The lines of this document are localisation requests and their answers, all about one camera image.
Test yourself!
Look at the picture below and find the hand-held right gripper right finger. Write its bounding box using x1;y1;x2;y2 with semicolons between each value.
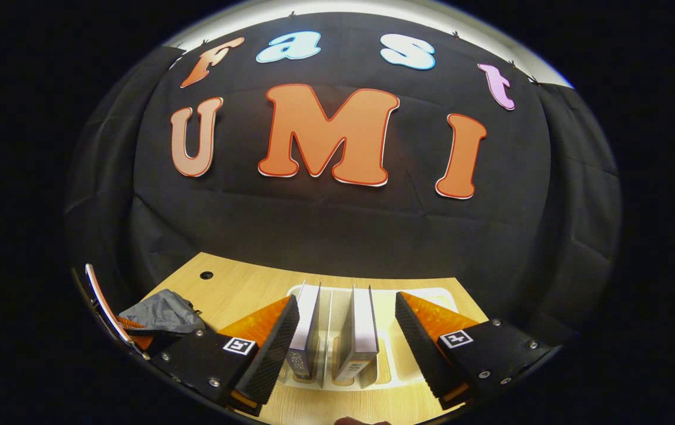
395;291;562;411

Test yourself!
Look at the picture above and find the white cover book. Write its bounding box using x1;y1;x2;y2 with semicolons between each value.
333;285;380;383

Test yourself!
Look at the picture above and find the blue cover book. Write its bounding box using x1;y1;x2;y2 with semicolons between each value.
286;282;322;380

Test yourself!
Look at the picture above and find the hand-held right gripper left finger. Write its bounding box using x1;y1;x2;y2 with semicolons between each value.
150;294;301;417

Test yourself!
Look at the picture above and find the black backdrop cloth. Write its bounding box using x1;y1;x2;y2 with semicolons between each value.
65;12;622;331

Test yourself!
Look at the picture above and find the grey schoolbag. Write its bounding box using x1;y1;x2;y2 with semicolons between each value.
119;289;205;336

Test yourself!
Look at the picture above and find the white bookshelf rack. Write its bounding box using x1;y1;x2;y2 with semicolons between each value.
281;285;462;390

